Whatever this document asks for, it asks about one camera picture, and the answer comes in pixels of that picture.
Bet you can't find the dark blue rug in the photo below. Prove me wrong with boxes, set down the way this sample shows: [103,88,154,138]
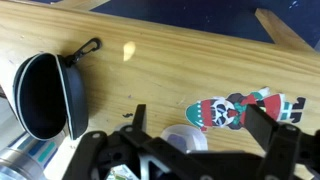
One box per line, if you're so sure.
[29,0,320,48]

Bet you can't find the clear plastic container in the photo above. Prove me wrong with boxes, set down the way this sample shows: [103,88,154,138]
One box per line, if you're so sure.
[159,124,209,154]

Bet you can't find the light wooden table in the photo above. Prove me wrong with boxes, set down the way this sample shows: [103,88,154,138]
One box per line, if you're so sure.
[0,0,320,180]

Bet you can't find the stainless steel tumbler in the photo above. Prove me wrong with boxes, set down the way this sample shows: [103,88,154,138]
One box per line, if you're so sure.
[0,131,68,180]

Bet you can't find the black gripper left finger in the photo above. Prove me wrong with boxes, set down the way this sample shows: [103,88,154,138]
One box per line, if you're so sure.
[62,103,181,180]

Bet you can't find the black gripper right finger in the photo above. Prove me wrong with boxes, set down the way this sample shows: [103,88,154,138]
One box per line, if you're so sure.
[244,104,320,180]

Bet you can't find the white packet with green lid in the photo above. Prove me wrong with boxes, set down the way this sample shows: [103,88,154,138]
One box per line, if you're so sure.
[106,164,139,180]

